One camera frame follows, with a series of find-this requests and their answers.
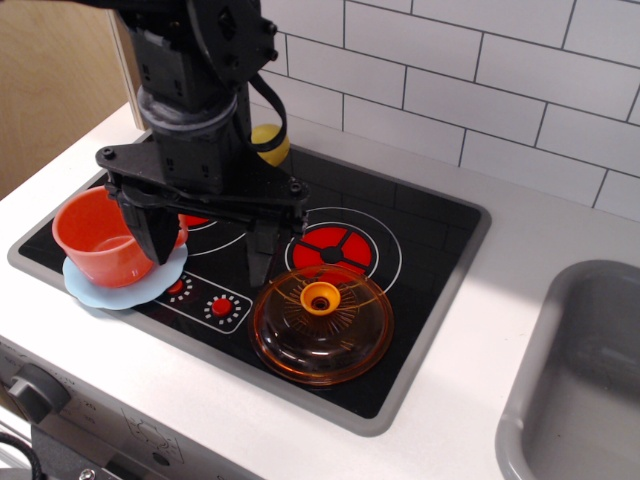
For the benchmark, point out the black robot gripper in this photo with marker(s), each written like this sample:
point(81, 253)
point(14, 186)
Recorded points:
point(226, 171)

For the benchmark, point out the red plastic cup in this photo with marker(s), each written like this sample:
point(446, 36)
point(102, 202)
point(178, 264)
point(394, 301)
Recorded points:
point(92, 232)

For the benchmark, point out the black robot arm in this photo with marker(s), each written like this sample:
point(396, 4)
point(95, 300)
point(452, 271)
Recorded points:
point(198, 61)

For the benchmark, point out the light blue scalloped plate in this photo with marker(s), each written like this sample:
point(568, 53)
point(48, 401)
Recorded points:
point(151, 286)

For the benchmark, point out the orange transparent pot lid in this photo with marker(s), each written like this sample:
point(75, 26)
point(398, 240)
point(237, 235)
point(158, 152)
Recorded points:
point(321, 325)

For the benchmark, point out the black toy stove top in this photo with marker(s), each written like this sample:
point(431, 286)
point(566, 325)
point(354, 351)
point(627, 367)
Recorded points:
point(416, 245)

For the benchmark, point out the wooden side panel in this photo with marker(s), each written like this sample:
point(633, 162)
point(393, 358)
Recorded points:
point(65, 67)

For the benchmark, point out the grey oven knob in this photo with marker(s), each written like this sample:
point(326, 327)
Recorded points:
point(37, 393)

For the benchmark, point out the grey sink basin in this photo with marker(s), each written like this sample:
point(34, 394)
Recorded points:
point(573, 410)

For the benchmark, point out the black bracket with screw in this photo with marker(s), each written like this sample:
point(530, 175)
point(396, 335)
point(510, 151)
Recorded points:
point(61, 462)

